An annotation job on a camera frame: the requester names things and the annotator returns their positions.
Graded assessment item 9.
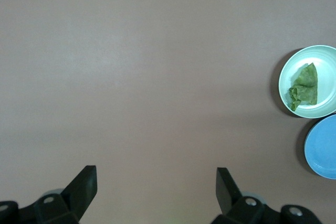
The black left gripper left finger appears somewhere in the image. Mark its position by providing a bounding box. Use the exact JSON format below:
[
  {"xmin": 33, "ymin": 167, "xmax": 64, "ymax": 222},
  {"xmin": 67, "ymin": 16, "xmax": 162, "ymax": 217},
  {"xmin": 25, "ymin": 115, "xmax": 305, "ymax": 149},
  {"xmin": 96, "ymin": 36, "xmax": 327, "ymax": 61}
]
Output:
[{"xmin": 0, "ymin": 165, "xmax": 98, "ymax": 224}]

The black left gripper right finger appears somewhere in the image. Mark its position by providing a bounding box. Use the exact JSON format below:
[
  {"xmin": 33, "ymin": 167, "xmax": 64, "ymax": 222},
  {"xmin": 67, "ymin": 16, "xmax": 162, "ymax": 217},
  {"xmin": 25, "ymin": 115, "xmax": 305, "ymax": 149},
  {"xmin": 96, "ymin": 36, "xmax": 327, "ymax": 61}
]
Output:
[{"xmin": 211, "ymin": 167, "xmax": 320, "ymax": 224}]

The green lettuce leaf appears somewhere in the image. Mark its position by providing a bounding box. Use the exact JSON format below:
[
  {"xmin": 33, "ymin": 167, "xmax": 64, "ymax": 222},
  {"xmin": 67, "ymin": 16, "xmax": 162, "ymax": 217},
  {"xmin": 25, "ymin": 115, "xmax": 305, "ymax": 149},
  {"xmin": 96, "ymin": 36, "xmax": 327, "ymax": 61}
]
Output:
[{"xmin": 288, "ymin": 62, "xmax": 320, "ymax": 112}]

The blue round plate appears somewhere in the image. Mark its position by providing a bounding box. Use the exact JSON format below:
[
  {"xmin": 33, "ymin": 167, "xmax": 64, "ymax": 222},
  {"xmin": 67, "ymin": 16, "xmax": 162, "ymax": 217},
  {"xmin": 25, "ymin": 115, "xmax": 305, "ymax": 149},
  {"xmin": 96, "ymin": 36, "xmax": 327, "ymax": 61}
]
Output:
[{"xmin": 303, "ymin": 114, "xmax": 336, "ymax": 180}]

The mint green round plate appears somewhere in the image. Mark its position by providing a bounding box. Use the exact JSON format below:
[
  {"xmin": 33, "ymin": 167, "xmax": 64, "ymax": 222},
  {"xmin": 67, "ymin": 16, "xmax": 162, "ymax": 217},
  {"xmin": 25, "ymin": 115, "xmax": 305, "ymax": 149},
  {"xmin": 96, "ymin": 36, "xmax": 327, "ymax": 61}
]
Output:
[{"xmin": 278, "ymin": 45, "xmax": 336, "ymax": 119}]

